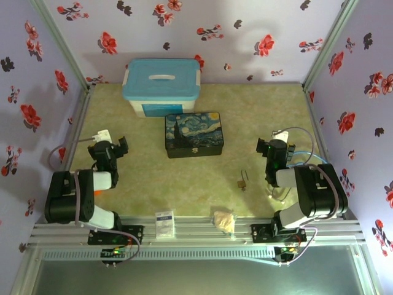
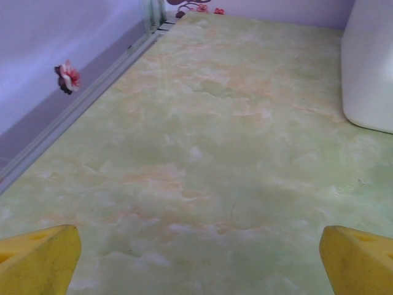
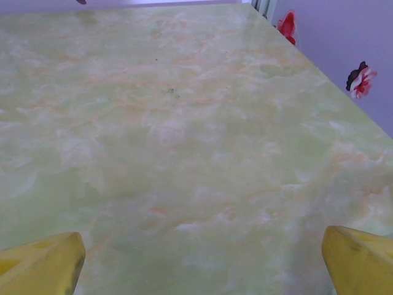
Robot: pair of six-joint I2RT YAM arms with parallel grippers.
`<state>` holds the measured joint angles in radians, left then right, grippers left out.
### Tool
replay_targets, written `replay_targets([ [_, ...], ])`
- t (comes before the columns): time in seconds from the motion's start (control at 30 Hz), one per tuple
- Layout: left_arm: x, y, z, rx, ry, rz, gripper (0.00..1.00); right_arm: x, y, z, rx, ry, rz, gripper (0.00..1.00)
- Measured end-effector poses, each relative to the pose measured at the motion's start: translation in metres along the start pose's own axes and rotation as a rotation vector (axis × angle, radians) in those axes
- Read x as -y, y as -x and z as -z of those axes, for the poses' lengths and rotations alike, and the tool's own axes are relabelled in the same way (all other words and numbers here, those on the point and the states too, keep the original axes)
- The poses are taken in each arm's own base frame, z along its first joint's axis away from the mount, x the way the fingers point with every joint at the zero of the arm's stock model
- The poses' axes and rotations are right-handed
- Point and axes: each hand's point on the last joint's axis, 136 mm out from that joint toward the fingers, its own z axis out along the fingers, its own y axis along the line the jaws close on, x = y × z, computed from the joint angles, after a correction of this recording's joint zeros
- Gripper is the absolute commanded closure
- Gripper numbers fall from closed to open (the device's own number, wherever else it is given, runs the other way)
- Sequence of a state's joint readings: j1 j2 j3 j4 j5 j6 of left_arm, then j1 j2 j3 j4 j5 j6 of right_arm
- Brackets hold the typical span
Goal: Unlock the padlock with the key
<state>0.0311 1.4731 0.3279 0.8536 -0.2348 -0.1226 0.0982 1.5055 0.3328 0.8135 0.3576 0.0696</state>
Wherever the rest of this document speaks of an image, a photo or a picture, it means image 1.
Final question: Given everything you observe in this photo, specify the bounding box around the aluminium corner post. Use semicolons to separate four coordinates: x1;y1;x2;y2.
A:
29;0;95;93
302;0;360;92

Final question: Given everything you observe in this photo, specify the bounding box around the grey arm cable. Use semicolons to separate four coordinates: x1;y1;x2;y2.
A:
48;136;142;264
278;127;342;266

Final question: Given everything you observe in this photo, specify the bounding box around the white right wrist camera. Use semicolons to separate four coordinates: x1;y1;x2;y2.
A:
271;130;290;144

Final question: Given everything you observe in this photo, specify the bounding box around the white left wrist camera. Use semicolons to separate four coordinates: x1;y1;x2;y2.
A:
93;128;114;143

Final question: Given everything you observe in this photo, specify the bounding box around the grey left arm cable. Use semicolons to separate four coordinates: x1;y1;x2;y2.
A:
48;136;142;264

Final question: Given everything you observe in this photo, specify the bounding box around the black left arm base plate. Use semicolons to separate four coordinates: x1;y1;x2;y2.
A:
87;224;145;246

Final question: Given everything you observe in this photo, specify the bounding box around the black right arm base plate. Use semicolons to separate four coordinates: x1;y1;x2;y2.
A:
251;223;308;245

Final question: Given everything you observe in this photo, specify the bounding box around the starry night print box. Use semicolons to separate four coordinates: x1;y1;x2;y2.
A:
164;111;225;159

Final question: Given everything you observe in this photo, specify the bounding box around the brass padlock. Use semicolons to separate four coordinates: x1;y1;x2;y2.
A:
236;169;249;189

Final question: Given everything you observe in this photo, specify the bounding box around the aluminium side rail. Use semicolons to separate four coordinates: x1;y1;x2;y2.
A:
36;85;96;225
303;85;360;221

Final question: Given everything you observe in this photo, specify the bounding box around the grey right arm cable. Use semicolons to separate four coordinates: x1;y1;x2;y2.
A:
278;127;342;266

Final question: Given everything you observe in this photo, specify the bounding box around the small white packet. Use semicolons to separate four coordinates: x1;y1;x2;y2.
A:
154;210;176;239

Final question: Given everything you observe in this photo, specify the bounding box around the white storage box blue lid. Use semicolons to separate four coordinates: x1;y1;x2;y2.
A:
122;58;202;119

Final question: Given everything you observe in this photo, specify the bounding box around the blue coiled cable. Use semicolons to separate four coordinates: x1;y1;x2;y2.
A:
289;150;327;168

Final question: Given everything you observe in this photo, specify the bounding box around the grey metal panel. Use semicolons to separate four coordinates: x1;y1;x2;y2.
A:
29;259;371;295

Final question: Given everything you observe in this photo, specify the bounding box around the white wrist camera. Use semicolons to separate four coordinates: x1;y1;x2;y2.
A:
271;130;290;144
93;128;114;143

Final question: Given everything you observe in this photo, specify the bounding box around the aluminium front beam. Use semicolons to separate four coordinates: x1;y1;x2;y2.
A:
29;216;368;247

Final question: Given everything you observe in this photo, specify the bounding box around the clear bag with beige contents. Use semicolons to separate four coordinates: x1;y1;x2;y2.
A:
211;210;239;240

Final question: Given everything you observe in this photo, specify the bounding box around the grey slotted cable duct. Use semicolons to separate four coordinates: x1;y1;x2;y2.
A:
41;245;276;261

